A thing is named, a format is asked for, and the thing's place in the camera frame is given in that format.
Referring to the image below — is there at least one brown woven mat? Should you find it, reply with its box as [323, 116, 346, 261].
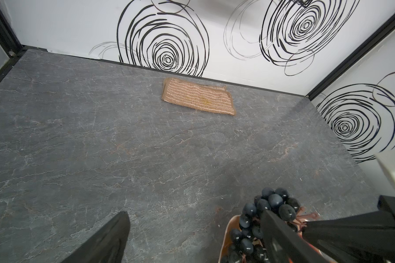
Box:
[161, 78, 237, 116]

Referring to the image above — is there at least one pink wavy fruit bowl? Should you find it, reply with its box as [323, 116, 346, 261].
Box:
[218, 215, 242, 263]

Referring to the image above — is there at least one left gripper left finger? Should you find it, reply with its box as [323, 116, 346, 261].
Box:
[62, 211, 131, 263]

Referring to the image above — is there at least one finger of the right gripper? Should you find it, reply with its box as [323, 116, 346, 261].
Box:
[302, 211, 395, 263]

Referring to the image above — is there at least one black grape bunch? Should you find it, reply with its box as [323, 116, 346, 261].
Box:
[222, 187, 319, 263]

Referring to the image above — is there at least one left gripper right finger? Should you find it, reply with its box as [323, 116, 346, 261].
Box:
[261, 210, 327, 263]

